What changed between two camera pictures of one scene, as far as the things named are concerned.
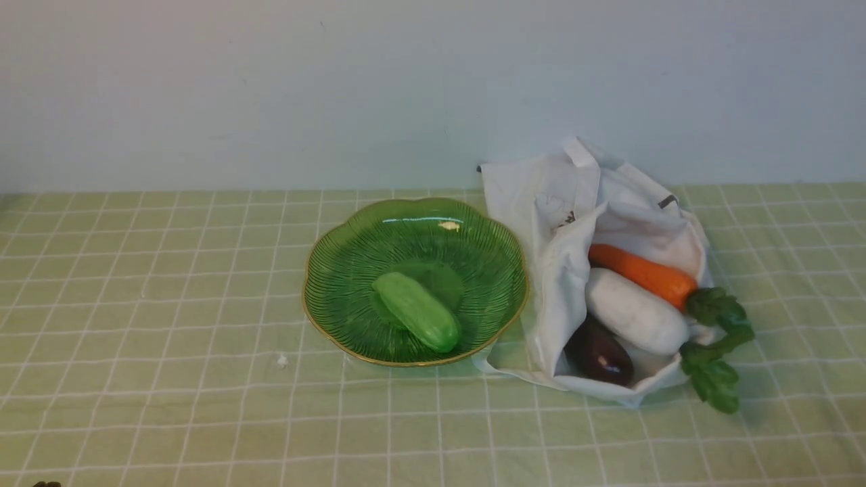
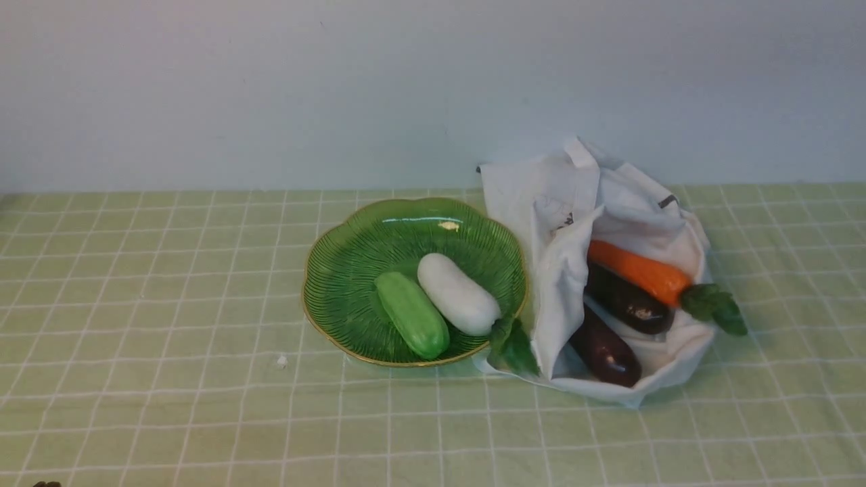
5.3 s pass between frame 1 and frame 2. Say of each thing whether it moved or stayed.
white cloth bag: stayed
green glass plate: stayed
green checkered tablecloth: stayed
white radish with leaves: moved
